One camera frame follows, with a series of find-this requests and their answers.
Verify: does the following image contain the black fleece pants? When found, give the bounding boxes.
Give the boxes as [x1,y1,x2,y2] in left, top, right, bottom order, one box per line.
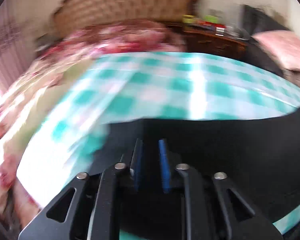
[86,107,300,240]

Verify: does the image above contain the teal white checkered bedsheet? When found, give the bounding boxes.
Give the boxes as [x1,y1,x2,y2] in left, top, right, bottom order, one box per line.
[17,52,300,239]

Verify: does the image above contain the red floral blanket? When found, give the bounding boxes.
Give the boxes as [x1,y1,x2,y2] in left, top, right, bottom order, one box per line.
[0,20,186,218]

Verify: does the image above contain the dark wooden nightstand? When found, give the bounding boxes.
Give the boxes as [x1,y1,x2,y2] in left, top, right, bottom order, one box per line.
[183,26,247,60]

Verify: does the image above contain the red container on nightstand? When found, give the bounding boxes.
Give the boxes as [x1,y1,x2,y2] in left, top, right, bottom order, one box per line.
[198,21,226,34]

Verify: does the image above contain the green yellow box on nightstand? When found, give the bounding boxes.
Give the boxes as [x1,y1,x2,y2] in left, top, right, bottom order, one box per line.
[182,15,198,26]

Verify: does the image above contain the tufted tan leather headboard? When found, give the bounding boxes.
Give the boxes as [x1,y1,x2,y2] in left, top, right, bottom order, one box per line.
[52,0,198,38]

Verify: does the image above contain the pink satin pillow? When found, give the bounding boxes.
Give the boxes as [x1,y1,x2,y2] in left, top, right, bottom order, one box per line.
[252,30,300,71]

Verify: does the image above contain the black leather armchair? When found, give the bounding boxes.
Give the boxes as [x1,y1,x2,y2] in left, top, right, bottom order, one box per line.
[240,4,289,77]

